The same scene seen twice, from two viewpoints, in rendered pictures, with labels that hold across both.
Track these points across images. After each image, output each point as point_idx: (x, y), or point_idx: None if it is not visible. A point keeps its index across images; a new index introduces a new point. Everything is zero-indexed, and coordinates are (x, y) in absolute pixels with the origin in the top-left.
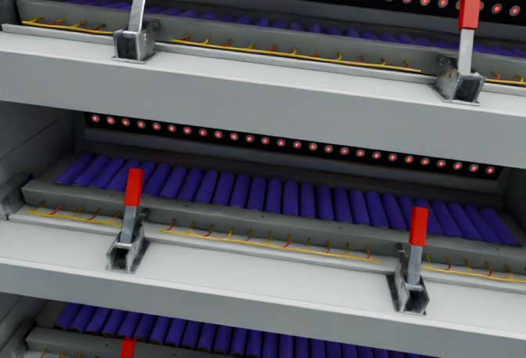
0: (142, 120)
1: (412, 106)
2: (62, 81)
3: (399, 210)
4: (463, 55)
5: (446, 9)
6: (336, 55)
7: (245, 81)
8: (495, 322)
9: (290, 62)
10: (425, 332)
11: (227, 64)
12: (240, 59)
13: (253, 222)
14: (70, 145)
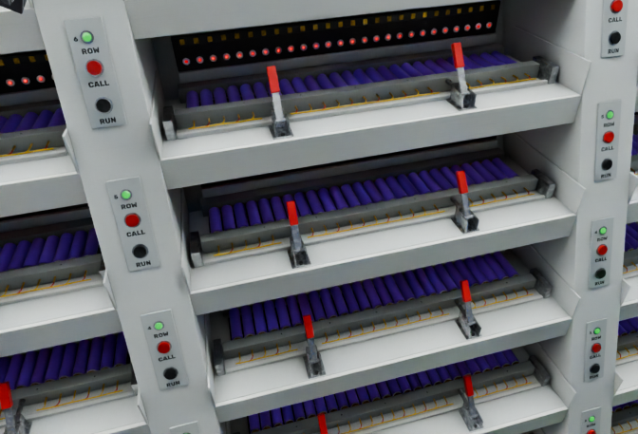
0: None
1: (444, 119)
2: (245, 160)
3: (443, 177)
4: (461, 83)
5: (437, 34)
6: (388, 94)
7: (355, 130)
8: (515, 221)
9: (366, 108)
10: (481, 239)
11: (333, 121)
12: (337, 114)
13: (363, 213)
14: None
